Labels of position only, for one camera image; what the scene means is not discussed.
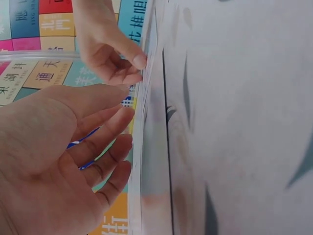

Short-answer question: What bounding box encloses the person's left hand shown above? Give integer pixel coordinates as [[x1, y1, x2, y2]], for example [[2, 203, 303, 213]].
[[0, 82, 135, 235]]

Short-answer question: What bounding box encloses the person's right hand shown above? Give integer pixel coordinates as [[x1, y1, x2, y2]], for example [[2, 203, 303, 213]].
[[72, 0, 149, 87]]

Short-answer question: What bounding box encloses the clear plastic box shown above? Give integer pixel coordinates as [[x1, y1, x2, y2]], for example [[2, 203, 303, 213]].
[[0, 0, 176, 235]]

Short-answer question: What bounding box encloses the blue white striped object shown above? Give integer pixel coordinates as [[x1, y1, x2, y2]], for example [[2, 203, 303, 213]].
[[66, 126, 101, 171]]

